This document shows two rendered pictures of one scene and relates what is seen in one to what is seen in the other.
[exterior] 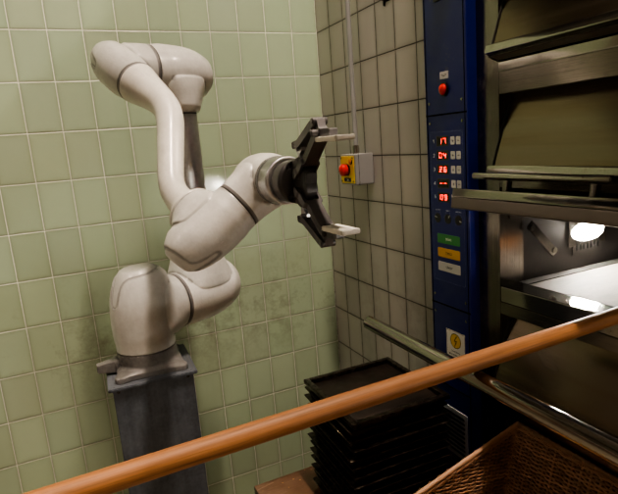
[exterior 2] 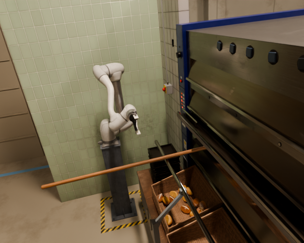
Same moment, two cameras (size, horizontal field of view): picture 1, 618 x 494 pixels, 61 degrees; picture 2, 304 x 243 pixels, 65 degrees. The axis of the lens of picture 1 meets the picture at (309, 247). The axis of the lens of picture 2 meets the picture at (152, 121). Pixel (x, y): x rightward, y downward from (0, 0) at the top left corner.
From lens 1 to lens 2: 122 cm
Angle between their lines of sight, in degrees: 18
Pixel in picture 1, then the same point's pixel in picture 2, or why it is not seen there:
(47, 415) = (87, 149)
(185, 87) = (116, 75)
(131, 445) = (106, 160)
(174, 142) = (111, 99)
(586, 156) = (200, 112)
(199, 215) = (115, 121)
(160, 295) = not seen: hidden behind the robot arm
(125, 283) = (103, 125)
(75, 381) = (93, 141)
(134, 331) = (105, 136)
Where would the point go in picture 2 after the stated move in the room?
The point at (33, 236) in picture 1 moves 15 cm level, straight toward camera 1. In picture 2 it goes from (81, 105) to (82, 110)
